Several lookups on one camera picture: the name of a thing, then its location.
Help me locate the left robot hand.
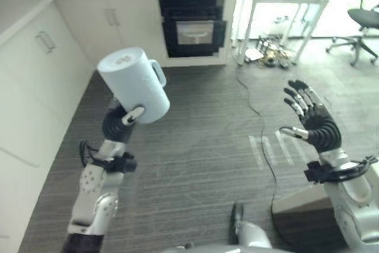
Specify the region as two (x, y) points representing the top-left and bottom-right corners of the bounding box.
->
(101, 105), (146, 144)

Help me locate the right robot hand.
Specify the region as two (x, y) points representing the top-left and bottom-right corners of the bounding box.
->
(280, 79), (343, 152)

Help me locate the silver cabinet handle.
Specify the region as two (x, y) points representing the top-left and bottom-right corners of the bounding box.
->
(35, 31), (57, 54)

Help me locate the black office chair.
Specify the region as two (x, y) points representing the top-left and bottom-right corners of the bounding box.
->
(325, 0), (379, 67)

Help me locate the black built-in dishwasher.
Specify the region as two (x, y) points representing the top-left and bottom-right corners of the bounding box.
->
(158, 0), (228, 58)

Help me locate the white kitchen cabinet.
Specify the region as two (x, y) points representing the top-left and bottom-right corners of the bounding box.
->
(0, 0), (243, 253)

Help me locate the wooden box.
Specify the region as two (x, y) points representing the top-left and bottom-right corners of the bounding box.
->
(271, 183), (349, 253)

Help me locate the pile of cables and tools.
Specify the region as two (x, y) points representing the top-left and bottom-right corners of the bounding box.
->
(245, 34), (297, 69)

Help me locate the black floor cable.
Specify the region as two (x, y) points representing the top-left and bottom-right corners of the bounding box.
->
(236, 62), (290, 244)

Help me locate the light blue mug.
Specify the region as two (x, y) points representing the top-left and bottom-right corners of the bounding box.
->
(97, 46), (171, 124)

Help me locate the white plate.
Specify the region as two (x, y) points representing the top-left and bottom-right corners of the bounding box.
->
(245, 47), (265, 62)

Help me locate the white metal table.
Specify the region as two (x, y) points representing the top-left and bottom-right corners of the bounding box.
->
(234, 0), (330, 66)

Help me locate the silver robot leg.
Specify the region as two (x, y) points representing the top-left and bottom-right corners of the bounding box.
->
(161, 202), (281, 253)

